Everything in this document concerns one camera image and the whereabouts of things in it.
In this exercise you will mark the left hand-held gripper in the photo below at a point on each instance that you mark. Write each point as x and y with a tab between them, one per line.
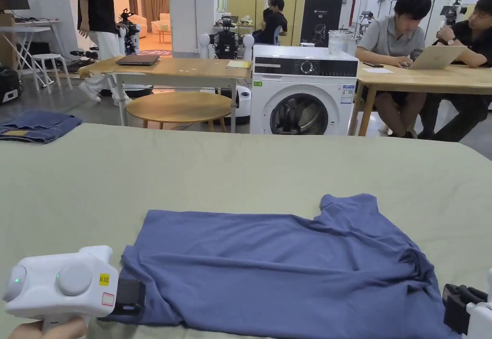
73	281

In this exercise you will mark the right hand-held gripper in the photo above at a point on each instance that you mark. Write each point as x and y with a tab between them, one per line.
461	308

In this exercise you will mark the dark blue shirt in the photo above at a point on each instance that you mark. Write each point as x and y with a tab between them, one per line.
276	270

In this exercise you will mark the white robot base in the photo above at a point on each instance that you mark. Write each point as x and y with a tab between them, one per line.
243	102

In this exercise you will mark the person's left hand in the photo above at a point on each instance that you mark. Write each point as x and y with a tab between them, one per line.
46	331

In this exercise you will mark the folded blue jeans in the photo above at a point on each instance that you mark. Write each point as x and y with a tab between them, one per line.
36	125

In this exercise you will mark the bed with pale green sheet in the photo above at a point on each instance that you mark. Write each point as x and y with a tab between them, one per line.
192	174

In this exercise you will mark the black bag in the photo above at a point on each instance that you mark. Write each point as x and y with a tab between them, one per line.
7	85

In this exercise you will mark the black robot with arms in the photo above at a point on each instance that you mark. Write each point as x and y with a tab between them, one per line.
128	33

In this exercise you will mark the white washing machine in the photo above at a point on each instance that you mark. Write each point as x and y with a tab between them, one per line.
303	85

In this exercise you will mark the black and white humanoid robot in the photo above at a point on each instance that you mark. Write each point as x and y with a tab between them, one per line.
226	41

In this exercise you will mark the white desk with monitor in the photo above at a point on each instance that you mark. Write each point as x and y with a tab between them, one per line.
17	1

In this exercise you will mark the black standing banner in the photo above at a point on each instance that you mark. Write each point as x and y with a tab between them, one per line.
321	18

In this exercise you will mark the group of people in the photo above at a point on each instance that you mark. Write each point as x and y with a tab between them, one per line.
275	22

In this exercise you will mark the camera on tripod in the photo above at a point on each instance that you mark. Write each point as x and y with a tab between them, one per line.
453	8

